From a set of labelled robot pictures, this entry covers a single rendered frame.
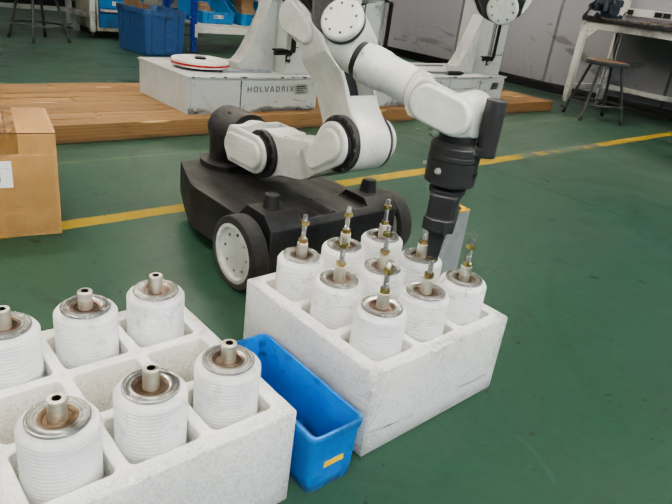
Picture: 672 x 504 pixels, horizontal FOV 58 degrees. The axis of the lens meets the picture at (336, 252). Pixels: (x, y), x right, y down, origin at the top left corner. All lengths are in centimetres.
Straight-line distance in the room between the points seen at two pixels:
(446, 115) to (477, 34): 380
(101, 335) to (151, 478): 27
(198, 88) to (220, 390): 238
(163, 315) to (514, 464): 69
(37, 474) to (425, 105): 75
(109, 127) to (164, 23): 279
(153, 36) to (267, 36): 219
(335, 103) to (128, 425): 98
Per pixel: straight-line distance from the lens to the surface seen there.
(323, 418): 112
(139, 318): 106
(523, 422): 133
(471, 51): 478
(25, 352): 99
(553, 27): 676
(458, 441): 123
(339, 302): 112
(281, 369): 119
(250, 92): 328
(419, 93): 102
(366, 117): 153
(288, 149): 171
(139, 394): 84
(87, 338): 101
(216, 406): 89
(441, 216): 106
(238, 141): 183
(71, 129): 284
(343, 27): 110
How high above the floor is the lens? 77
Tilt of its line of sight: 24 degrees down
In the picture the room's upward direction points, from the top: 8 degrees clockwise
